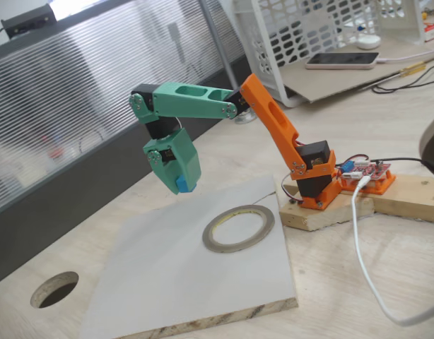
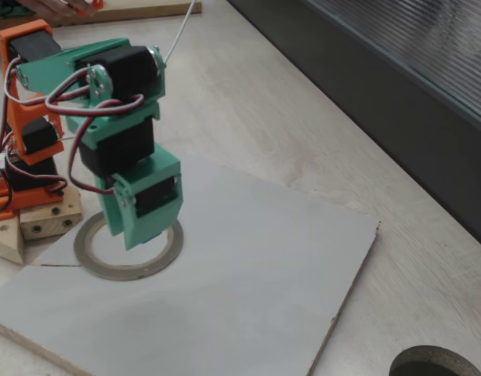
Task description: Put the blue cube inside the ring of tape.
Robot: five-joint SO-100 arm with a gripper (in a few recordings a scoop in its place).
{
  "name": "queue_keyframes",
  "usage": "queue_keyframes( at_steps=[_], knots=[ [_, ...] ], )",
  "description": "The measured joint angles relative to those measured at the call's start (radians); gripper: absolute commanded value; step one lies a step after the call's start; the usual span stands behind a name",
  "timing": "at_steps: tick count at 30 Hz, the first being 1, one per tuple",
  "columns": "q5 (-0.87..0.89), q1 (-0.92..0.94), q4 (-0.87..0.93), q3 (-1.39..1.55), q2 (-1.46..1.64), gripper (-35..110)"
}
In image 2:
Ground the person's hand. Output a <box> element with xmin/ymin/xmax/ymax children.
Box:
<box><xmin>20</xmin><ymin>0</ymin><xmax>89</xmax><ymax>17</ymax></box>

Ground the wooden base block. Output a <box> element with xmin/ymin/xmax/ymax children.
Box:
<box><xmin>19</xmin><ymin>187</ymin><xmax>83</xmax><ymax>240</ymax></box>

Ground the white laminated wooden board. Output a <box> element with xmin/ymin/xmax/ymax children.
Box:
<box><xmin>0</xmin><ymin>154</ymin><xmax>382</xmax><ymax>376</ymax></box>

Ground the long wooden base plank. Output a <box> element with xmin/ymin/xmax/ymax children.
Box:
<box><xmin>0</xmin><ymin>215</ymin><xmax>26</xmax><ymax>266</ymax></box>

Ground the frosted glass desk partition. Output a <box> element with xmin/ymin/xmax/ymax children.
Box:
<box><xmin>226</xmin><ymin>0</ymin><xmax>481</xmax><ymax>254</ymax></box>

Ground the grey ring of tape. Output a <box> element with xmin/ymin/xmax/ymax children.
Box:
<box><xmin>73</xmin><ymin>213</ymin><xmax>184</xmax><ymax>282</ymax></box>

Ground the white USB cable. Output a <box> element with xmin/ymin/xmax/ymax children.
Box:
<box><xmin>164</xmin><ymin>0</ymin><xmax>197</xmax><ymax>66</ymax></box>

